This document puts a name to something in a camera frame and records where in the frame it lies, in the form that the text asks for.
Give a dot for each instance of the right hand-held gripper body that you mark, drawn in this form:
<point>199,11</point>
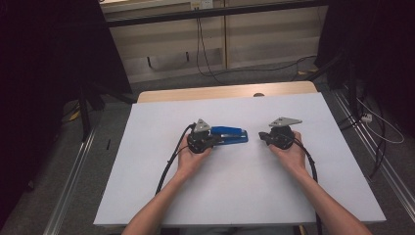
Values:
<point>282,137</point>

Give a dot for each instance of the brown round table grommet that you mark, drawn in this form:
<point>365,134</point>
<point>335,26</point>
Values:
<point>258,95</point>

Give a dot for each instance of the white plug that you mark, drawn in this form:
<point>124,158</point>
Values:
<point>367,117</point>

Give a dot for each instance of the white table board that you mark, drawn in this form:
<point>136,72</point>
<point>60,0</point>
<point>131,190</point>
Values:
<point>235,189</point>

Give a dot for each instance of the black curtain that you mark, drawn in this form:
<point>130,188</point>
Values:
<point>39,65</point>
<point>375,49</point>

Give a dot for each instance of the small black floor item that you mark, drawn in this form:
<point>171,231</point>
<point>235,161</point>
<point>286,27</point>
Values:
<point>108,144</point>

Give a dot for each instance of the white power strip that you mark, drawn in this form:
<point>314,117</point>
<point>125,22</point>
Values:
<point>201,4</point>

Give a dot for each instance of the blue stapler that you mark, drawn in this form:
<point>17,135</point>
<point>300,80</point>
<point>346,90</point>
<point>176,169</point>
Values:
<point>235,137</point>

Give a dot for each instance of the aluminium floor rail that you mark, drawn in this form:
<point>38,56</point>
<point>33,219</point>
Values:
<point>70,182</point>
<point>385,166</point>

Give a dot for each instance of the person's left hand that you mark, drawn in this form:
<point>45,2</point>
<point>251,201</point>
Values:
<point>189,161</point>

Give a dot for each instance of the wooden table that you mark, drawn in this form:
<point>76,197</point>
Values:
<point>195,93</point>

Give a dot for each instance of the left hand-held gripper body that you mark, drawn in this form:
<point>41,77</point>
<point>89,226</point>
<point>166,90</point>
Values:
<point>200,140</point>

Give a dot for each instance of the black metal bar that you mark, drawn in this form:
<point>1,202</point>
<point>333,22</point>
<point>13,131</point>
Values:
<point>212,13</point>

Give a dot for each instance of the black metal stand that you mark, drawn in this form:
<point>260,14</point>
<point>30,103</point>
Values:
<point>350,84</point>
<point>85,111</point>

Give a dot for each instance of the person's right hand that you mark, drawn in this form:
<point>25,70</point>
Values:
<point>293,160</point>

